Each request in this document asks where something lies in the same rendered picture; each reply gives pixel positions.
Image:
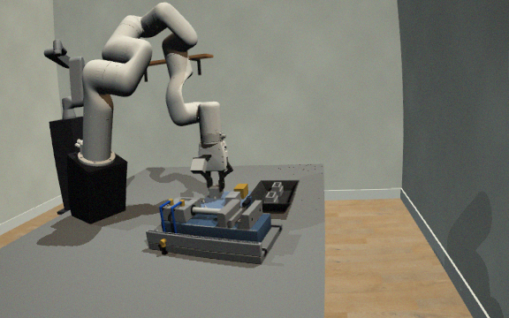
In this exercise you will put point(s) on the yellow rectangular block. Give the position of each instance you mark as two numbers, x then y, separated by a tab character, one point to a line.
243	189

